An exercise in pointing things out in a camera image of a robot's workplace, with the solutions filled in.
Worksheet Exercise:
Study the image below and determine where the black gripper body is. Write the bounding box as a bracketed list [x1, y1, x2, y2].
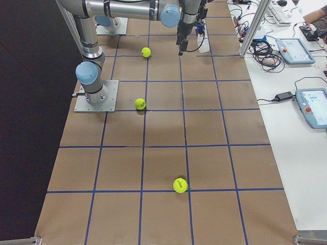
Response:
[176, 0, 207, 45]

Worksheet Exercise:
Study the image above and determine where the Wilson tennis ball can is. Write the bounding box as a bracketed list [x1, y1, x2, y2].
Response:
[196, 27, 210, 54]

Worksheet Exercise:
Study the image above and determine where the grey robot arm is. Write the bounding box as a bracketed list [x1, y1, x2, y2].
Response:
[59, 1, 207, 106]

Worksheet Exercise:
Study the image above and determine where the tennis ball lower left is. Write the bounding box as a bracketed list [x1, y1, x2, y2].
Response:
[141, 47, 151, 58]

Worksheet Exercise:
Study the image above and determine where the tennis ball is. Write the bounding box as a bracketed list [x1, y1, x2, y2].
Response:
[134, 98, 146, 110]
[173, 178, 188, 193]
[141, 47, 151, 58]

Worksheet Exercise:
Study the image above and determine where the tennis ball centre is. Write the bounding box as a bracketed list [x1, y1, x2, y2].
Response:
[134, 98, 146, 110]

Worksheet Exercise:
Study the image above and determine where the tennis ball upper left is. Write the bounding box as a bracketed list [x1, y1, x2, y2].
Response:
[173, 178, 188, 193]

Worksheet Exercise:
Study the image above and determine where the white keyboard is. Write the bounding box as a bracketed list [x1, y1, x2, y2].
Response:
[267, 4, 292, 27]

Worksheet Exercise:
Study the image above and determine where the far teach pendant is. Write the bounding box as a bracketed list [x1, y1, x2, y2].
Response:
[275, 38, 315, 64]

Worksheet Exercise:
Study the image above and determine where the teach pendant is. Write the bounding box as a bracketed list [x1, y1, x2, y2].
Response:
[275, 38, 315, 64]
[295, 88, 327, 129]

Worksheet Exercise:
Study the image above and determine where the black power adapter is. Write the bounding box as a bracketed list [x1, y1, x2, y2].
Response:
[274, 91, 294, 102]

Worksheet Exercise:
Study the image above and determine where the brown paper table cover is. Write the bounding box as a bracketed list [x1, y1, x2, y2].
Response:
[35, 1, 297, 244]

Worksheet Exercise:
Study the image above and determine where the near teach pendant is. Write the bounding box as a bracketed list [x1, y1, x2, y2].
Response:
[295, 88, 327, 129]

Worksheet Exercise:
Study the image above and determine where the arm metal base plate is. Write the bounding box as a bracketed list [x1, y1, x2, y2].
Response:
[74, 80, 119, 113]
[95, 16, 128, 36]

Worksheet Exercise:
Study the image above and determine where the black cable bundle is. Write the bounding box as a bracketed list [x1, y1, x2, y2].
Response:
[251, 40, 285, 74]

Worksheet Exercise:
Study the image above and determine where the aluminium frame post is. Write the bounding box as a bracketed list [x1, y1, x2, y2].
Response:
[239, 0, 271, 58]

